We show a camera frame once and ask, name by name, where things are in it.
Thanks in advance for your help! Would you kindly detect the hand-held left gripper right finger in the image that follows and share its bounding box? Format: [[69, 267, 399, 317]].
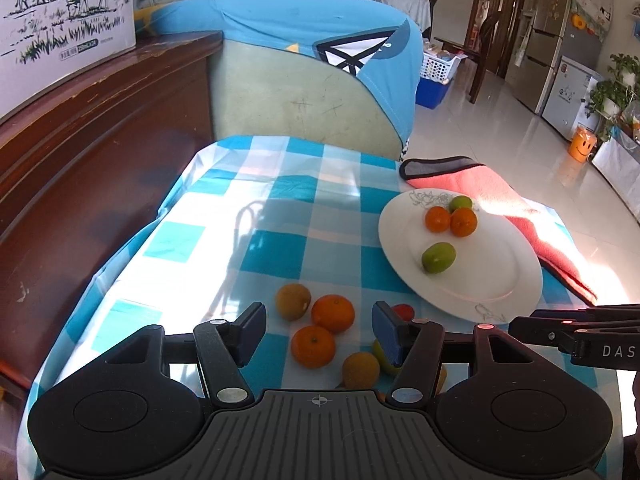
[[372, 300, 539, 407]]

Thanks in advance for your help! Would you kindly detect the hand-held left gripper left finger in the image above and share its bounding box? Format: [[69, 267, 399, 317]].
[[102, 302, 268, 409]]

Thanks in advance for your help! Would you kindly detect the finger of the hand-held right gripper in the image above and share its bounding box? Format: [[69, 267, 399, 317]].
[[509, 315, 640, 352], [529, 304, 640, 322]]

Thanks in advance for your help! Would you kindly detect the brown round fruit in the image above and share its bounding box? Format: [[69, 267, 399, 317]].
[[275, 283, 312, 322], [342, 351, 381, 389]]

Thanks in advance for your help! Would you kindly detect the orange mandarin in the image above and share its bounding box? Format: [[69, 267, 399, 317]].
[[291, 325, 336, 368], [425, 206, 452, 234], [311, 295, 356, 335], [450, 207, 478, 237]]

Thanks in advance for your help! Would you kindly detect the white plate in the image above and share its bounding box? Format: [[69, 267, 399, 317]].
[[378, 188, 544, 324]]

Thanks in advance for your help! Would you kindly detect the blue checked tablecloth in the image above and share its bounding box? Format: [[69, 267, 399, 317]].
[[17, 135, 626, 480]]

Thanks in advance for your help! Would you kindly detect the pink towel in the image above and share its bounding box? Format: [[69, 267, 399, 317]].
[[399, 156, 599, 306]]

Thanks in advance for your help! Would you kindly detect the orange smiley bucket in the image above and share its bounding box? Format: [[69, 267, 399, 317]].
[[568, 127, 599, 164]]

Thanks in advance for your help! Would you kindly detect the white chest freezer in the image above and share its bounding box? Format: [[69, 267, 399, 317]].
[[542, 55, 604, 141]]

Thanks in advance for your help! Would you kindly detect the green potted plant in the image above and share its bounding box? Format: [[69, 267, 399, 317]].
[[584, 52, 640, 142]]

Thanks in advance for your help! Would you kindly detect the dark wooden cabinet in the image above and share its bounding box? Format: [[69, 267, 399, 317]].
[[0, 30, 224, 397]]

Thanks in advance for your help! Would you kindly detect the blue plastic bin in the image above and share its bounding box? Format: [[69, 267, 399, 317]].
[[415, 77, 454, 110]]

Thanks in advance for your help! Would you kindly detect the dark wooden chair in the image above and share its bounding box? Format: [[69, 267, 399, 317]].
[[469, 12, 502, 106]]

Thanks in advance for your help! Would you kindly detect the silver refrigerator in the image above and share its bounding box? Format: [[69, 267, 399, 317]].
[[505, 0, 577, 114]]

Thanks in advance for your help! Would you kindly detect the white plastic basket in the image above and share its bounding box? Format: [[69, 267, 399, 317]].
[[419, 50, 464, 84]]

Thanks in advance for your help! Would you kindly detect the brown wooden door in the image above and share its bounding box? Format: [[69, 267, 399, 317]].
[[477, 0, 530, 77]]

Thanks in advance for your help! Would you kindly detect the printed refrigerator cover cloth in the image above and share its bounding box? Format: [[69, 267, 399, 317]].
[[570, 0, 617, 44]]

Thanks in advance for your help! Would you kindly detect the blue printed cloth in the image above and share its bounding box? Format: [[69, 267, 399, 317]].
[[135, 0, 425, 155]]

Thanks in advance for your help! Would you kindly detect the table with white cloth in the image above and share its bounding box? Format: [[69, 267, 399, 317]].
[[350, 0, 432, 32]]

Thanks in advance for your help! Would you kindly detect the cow print cardboard box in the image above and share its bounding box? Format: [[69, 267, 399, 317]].
[[0, 0, 137, 122]]

